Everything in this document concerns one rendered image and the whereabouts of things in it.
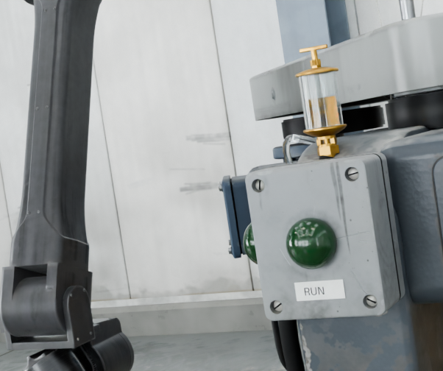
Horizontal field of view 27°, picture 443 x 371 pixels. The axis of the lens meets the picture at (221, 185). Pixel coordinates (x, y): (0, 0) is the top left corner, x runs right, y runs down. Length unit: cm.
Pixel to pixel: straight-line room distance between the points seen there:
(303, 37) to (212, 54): 95
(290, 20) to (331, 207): 514
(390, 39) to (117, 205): 616
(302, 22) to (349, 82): 485
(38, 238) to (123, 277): 600
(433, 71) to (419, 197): 14
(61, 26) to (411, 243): 50
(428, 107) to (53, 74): 42
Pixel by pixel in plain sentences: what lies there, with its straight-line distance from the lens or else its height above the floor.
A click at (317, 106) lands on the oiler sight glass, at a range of 60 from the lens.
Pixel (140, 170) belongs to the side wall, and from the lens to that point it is 667.
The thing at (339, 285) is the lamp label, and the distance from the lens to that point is 54.
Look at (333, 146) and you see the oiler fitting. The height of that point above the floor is 134.
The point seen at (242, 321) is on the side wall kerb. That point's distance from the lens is 646.
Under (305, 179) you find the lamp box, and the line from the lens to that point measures 53.
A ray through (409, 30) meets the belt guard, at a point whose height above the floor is 141.
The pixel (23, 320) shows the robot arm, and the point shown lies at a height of 121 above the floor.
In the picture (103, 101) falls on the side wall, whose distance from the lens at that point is 680.
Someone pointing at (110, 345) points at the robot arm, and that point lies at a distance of 96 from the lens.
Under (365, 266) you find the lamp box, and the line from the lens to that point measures 53.
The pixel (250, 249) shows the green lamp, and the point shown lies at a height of 128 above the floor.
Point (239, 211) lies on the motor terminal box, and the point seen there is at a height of 127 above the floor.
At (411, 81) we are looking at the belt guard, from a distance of 68.
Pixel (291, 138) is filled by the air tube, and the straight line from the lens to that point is 70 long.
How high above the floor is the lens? 135
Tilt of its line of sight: 3 degrees down
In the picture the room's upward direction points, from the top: 9 degrees counter-clockwise
